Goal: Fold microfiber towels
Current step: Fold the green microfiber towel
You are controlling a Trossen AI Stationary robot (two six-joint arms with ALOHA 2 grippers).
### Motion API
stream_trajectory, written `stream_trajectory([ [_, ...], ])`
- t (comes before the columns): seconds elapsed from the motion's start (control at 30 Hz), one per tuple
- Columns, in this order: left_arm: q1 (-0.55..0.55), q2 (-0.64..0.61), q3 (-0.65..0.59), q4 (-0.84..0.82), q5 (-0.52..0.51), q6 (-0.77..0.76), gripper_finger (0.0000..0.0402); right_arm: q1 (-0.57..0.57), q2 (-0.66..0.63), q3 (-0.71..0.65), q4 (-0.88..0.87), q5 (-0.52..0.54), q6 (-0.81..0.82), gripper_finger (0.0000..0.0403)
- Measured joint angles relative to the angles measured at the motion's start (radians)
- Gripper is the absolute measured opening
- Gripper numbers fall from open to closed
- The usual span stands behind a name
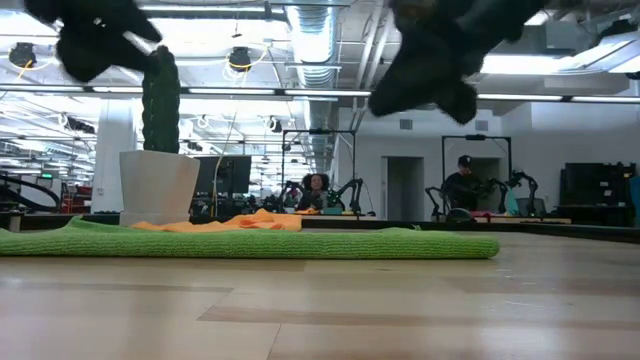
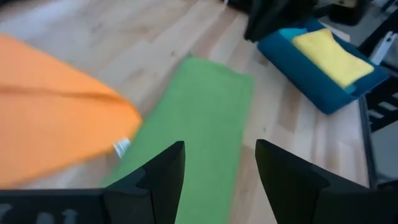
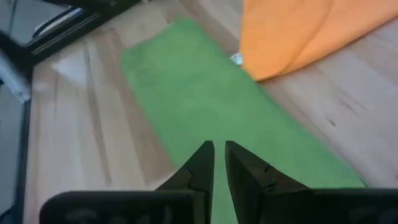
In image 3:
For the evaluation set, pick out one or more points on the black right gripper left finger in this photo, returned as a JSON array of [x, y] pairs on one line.
[[140, 208]]

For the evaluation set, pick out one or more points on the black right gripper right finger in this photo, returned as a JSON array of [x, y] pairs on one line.
[[295, 208]]

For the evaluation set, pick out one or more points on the dark green microfiber towel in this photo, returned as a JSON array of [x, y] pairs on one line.
[[202, 93]]

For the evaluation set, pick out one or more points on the orange microfiber towel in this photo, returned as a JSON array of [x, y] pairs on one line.
[[295, 31]]

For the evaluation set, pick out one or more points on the black aluminium table frame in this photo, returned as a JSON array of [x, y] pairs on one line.
[[62, 34]]

